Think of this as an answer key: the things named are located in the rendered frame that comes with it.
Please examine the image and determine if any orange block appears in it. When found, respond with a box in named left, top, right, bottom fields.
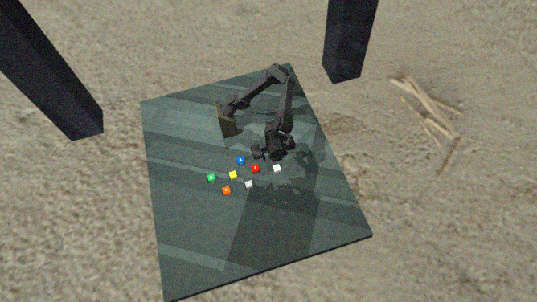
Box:
left=222, top=186, right=231, bottom=196

